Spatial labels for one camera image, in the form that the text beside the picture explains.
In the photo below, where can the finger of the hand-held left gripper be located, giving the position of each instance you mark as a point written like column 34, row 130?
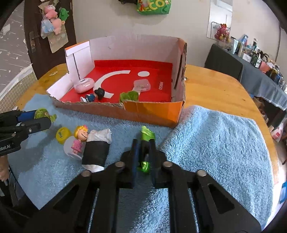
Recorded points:
column 27, row 115
column 38, row 125

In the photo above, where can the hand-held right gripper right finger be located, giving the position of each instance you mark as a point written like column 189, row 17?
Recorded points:
column 153, row 156

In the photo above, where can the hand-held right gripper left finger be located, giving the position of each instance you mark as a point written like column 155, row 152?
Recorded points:
column 136, row 161

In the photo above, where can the green yarn scrubber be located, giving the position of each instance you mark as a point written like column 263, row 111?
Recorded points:
column 129, row 96
column 42, row 113

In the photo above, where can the green black snack packet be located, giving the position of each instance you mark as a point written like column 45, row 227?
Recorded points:
column 146, row 134

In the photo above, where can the yellow bottle cap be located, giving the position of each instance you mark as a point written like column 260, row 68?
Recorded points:
column 62, row 134

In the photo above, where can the black white snack packet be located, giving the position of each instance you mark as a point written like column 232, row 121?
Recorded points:
column 96, row 152

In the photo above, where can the orange cardboard box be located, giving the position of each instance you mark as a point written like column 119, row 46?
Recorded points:
column 152, row 114

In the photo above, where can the blond girl figurine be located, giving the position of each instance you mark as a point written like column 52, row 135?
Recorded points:
column 80, row 134

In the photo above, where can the dark-haired boy figurine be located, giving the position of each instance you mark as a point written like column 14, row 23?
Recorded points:
column 90, row 98

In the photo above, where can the pink round toy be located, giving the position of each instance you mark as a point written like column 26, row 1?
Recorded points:
column 84, row 86

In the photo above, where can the clear plastic box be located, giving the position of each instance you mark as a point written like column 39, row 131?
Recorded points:
column 142, row 85

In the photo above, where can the person's left hand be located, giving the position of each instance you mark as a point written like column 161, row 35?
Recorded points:
column 4, row 168

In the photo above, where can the dark brown door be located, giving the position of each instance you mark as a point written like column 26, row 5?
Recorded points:
column 44, row 60

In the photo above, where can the blue towel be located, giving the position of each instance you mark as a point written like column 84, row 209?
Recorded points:
column 213, row 156

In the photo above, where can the bluish plastic bag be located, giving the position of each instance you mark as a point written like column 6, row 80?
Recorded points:
column 46, row 29

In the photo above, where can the pale pink plush toy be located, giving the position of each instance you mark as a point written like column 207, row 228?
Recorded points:
column 57, row 25

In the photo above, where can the green plush toy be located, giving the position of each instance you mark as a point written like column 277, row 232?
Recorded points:
column 64, row 13

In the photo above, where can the white red plastic bag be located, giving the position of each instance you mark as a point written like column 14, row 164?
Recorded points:
column 277, row 133

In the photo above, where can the side table with dark cloth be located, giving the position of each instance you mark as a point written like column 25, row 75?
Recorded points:
column 251, row 76

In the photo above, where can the pink rabbit plush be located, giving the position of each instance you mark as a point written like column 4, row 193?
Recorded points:
column 222, row 32

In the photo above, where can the group of bottles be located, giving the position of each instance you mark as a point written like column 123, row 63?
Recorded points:
column 257, row 58

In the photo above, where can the green shopping bag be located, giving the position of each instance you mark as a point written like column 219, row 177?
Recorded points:
column 154, row 6

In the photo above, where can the black bag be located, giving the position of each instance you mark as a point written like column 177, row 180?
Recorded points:
column 126, row 1

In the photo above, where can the wall mirror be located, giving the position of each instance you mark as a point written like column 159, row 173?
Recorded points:
column 219, row 15

